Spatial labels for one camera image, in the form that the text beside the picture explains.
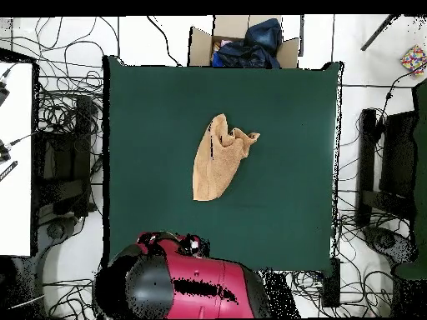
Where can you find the black pedestal foot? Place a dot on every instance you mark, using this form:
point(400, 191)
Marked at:
point(56, 230)
point(383, 240)

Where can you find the dark blue clothing pile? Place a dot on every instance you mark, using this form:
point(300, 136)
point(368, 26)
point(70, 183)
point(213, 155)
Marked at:
point(260, 36)

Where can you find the white desk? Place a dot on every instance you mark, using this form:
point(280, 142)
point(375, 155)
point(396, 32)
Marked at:
point(16, 200)

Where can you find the grey metal rod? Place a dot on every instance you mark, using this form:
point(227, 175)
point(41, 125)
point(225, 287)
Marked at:
point(378, 33)

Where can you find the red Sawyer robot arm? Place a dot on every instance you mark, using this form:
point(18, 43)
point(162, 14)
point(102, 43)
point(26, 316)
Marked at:
point(213, 270)

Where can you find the dark green table cloth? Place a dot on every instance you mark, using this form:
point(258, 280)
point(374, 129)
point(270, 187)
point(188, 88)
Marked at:
point(160, 133)

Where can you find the dark green side cloth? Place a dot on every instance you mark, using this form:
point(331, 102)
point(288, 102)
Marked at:
point(422, 166)

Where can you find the brown cardboard box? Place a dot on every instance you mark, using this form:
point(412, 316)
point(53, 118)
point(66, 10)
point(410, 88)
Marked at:
point(200, 46)

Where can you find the black ridged strip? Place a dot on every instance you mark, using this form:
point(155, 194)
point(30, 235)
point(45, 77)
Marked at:
point(8, 170)

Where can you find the black frame stand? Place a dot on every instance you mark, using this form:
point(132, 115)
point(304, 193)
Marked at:
point(83, 116)
point(367, 150)

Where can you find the orange terry towel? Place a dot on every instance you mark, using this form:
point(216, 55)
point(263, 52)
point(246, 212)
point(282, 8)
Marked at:
point(213, 166)

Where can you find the black power strip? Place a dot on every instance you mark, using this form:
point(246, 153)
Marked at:
point(331, 283)

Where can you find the multicoloured patterned item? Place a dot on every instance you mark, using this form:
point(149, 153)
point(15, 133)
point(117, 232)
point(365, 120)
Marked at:
point(413, 58)

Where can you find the black desk device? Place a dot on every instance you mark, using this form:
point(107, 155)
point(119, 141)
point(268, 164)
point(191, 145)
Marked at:
point(3, 153)
point(2, 93)

